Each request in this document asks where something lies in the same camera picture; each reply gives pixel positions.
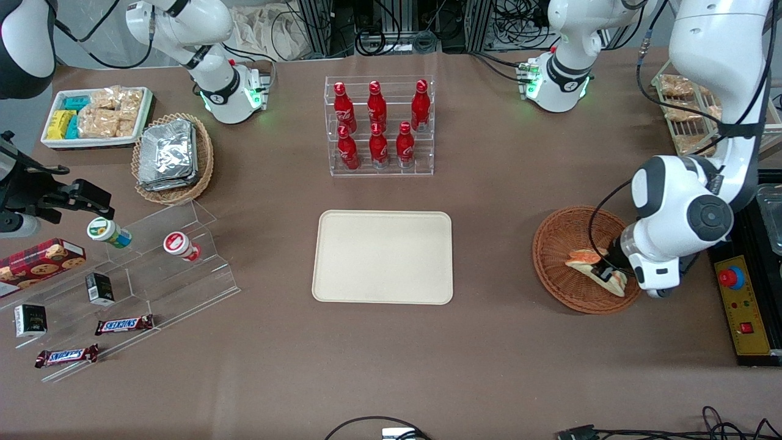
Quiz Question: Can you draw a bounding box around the clear bag of pastry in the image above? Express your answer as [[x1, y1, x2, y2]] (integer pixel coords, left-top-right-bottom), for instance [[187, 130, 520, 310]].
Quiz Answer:
[[660, 74, 698, 99], [663, 100, 723, 123], [673, 133, 717, 157]]

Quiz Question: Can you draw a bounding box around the black cable with connector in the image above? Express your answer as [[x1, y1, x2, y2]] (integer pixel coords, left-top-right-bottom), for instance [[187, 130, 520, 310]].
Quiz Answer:
[[556, 406, 782, 440]]

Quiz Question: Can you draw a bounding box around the red cola bottle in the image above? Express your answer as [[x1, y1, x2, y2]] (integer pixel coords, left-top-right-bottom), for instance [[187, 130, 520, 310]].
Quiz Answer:
[[396, 121, 415, 169], [411, 79, 431, 133], [369, 122, 389, 169], [333, 81, 357, 133], [337, 125, 360, 171], [367, 80, 388, 130]]

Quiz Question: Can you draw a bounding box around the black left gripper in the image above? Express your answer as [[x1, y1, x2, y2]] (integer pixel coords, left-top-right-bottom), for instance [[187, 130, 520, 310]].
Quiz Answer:
[[596, 240, 637, 289]]

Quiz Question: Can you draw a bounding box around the oval tan wicker basket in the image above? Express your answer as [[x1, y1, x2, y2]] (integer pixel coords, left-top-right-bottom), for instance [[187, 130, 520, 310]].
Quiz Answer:
[[131, 112, 214, 205]]

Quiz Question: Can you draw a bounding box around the green-lid white cup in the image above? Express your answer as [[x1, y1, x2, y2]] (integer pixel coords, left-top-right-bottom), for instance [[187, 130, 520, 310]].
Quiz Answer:
[[86, 216, 133, 249]]

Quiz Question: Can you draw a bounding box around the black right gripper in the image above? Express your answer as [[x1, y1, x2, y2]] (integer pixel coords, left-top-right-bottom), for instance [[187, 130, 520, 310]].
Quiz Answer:
[[0, 131, 115, 224]]

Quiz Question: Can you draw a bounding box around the clear bag of crackers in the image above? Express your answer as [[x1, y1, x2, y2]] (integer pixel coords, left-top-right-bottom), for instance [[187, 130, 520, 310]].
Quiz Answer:
[[89, 87, 124, 111], [119, 89, 145, 122], [77, 109, 120, 139]]

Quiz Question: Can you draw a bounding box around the yellow snack packet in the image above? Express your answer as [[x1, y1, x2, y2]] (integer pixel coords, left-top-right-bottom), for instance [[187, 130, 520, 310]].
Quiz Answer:
[[46, 110, 77, 141]]

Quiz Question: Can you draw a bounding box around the red-lid white cup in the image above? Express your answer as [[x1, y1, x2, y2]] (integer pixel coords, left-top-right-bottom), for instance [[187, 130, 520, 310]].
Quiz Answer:
[[163, 231, 202, 263]]

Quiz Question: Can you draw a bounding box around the beige cloth bag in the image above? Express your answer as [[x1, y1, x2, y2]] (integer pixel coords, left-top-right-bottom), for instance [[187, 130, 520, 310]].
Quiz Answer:
[[229, 5, 320, 62]]

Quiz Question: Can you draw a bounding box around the silver foil packet stack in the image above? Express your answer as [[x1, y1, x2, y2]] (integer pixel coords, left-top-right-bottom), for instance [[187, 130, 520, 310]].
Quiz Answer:
[[137, 119, 200, 193]]

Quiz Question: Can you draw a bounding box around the beige plastic tray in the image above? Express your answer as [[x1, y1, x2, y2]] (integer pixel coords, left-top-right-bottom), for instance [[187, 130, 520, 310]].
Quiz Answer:
[[312, 210, 454, 305]]

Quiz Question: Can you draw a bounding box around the clear acrylic bottle rack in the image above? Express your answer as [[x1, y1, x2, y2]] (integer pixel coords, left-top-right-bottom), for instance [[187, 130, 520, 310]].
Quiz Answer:
[[324, 75, 436, 178]]

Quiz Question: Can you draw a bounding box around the brown snickers bar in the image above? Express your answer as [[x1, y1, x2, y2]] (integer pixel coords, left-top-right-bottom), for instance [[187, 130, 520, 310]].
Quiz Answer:
[[34, 344, 100, 369], [94, 314, 155, 337]]

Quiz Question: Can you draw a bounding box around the yellow control panel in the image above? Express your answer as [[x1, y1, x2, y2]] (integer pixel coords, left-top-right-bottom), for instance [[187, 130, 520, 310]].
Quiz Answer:
[[714, 255, 773, 357]]

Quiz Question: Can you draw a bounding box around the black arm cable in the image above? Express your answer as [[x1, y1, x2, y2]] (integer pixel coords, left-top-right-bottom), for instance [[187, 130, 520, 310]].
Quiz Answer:
[[54, 0, 155, 70], [588, 0, 773, 271]]

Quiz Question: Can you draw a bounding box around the round brown wicker basket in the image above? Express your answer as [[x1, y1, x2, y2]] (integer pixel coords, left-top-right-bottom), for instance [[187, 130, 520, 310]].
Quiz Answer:
[[532, 205, 643, 315]]

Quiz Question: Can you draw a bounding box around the black equipment base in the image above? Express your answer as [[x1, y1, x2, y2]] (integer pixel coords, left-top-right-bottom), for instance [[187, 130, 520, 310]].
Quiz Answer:
[[709, 171, 782, 367]]

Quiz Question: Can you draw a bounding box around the white wire rack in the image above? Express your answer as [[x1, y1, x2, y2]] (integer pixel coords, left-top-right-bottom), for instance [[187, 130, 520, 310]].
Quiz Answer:
[[651, 58, 782, 158]]

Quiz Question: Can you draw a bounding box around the white rectangular snack bin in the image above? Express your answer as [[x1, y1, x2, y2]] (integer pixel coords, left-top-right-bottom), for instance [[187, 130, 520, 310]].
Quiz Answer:
[[40, 86, 153, 151]]

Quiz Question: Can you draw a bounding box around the triangle sandwich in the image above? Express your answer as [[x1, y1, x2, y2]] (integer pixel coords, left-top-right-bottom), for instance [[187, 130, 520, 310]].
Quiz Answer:
[[565, 247, 627, 298]]

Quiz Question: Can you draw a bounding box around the red plaid cookie box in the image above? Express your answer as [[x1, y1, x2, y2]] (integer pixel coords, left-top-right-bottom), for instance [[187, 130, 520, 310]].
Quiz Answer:
[[0, 238, 87, 298]]

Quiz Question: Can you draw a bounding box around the clear acrylic stepped display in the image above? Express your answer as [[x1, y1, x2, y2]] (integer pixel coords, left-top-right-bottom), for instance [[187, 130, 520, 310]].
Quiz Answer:
[[0, 199, 241, 384]]

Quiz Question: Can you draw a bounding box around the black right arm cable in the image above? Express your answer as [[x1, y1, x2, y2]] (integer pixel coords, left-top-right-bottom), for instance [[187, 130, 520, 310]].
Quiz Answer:
[[54, 0, 155, 70]]

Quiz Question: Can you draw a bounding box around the aluminium frame post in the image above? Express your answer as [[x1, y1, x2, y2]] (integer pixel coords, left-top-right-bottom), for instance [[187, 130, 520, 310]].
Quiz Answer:
[[467, 0, 497, 53], [296, 0, 335, 59]]

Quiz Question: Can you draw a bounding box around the tangle of black cables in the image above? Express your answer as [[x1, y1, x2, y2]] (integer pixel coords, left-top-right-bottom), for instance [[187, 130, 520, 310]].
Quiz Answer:
[[494, 0, 554, 34]]

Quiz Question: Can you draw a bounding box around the clear plastic container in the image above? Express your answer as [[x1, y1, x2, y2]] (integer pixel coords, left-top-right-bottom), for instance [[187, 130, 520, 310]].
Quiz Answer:
[[756, 183, 782, 256]]

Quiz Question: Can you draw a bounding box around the black looped cable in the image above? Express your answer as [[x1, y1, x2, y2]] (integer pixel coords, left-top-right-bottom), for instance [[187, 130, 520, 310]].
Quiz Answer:
[[324, 416, 431, 440]]

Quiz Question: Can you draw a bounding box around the small black box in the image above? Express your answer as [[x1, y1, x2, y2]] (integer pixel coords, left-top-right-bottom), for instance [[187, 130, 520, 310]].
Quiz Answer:
[[13, 304, 48, 339], [84, 273, 115, 307]]

